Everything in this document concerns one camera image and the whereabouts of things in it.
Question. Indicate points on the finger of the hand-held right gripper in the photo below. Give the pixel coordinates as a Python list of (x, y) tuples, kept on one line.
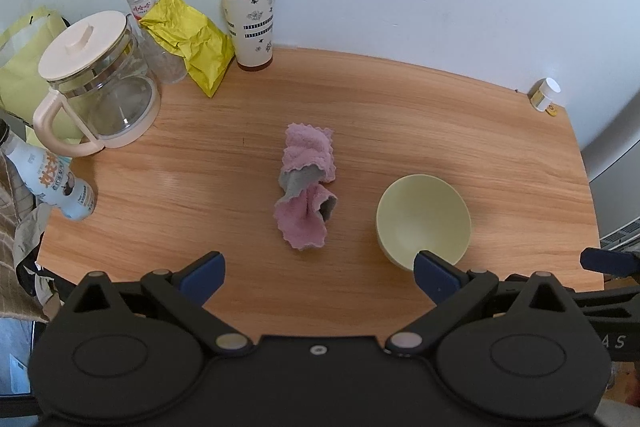
[(607, 261)]

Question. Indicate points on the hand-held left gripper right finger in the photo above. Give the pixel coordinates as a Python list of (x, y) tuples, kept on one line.
[(435, 279)]

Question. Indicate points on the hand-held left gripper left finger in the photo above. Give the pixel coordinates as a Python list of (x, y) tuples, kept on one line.
[(205, 278)]

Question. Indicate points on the pale green bowl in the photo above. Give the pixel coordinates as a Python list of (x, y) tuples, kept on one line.
[(420, 212)]

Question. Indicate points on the pink grey cleaning cloth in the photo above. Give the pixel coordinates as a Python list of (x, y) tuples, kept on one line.
[(305, 157)]

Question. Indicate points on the white grey appliance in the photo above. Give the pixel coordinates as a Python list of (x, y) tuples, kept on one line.
[(617, 177)]

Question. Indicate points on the small yellow object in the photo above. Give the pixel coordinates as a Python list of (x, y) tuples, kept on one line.
[(552, 110)]

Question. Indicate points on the small white-capped jar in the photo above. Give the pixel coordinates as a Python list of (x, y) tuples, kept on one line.
[(545, 94)]

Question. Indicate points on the white milk drink bottle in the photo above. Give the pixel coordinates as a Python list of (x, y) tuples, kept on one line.
[(50, 177)]

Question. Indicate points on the checked cloth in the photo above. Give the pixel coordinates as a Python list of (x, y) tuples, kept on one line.
[(12, 192)]

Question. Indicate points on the yellow crumpled packet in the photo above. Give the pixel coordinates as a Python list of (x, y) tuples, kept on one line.
[(195, 37)]

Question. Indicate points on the floral tumbler with red lid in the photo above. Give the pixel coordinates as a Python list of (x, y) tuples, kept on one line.
[(250, 32)]

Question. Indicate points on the glass kettle with cream lid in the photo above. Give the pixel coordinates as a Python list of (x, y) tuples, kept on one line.
[(85, 47)]

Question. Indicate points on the yellow-green bag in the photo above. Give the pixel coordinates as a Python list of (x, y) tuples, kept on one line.
[(20, 72)]

